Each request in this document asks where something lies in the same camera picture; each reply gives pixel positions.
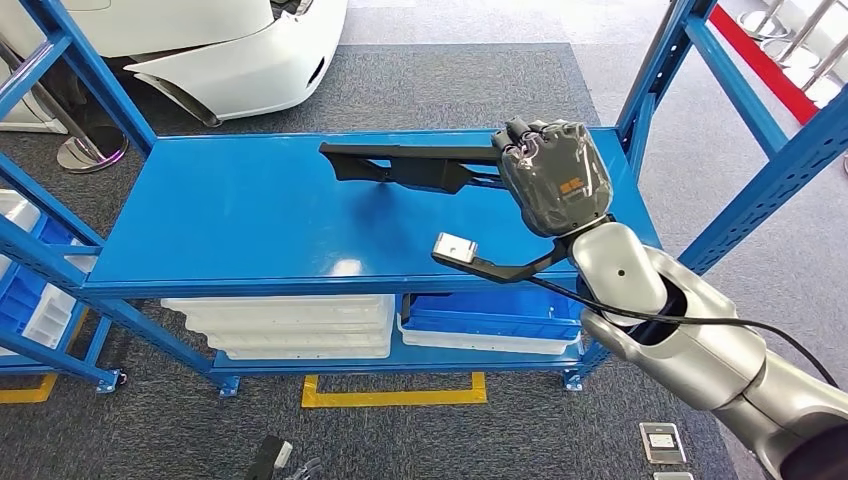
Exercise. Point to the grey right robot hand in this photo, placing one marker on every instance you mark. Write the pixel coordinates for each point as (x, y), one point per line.
(560, 179)

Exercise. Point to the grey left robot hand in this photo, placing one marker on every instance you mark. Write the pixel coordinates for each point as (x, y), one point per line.
(306, 469)

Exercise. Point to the black plastic plate frame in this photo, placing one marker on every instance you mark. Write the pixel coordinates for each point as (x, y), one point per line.
(411, 173)

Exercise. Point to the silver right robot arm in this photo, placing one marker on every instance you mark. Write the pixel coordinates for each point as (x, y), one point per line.
(702, 351)

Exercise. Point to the blue metal shelf rack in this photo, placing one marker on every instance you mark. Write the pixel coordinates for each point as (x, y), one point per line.
(232, 218)
(66, 366)

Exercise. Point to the yellow floor tape outline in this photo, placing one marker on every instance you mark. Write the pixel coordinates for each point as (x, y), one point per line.
(26, 397)
(391, 399)

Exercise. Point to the white plastic tray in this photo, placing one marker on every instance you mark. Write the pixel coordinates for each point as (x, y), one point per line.
(464, 343)
(265, 305)
(285, 324)
(298, 341)
(305, 355)

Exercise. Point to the red floor strip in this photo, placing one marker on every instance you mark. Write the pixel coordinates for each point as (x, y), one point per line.
(762, 66)

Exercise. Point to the steel floor socket outlet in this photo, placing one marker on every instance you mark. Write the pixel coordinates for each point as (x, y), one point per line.
(662, 444)

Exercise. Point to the white storage bin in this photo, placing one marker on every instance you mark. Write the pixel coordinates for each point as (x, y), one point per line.
(16, 212)
(50, 321)
(83, 265)

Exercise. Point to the steel floor cover plate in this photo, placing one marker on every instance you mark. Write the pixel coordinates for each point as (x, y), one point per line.
(672, 477)

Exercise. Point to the blue storage bin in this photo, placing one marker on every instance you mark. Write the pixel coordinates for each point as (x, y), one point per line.
(26, 291)

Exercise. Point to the white car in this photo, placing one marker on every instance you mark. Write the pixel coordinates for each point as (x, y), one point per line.
(232, 66)

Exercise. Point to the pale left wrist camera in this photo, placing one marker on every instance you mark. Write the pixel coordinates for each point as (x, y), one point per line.
(283, 454)

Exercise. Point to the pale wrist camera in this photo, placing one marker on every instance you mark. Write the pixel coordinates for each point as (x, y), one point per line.
(283, 454)
(454, 248)

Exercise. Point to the black left camera bracket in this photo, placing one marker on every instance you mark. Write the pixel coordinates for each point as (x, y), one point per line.
(262, 460)

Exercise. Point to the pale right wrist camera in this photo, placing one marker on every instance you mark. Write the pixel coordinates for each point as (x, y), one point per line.
(454, 248)

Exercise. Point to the chrome stanchion post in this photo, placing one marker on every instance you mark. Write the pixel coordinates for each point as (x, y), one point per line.
(762, 26)
(89, 159)
(788, 57)
(818, 89)

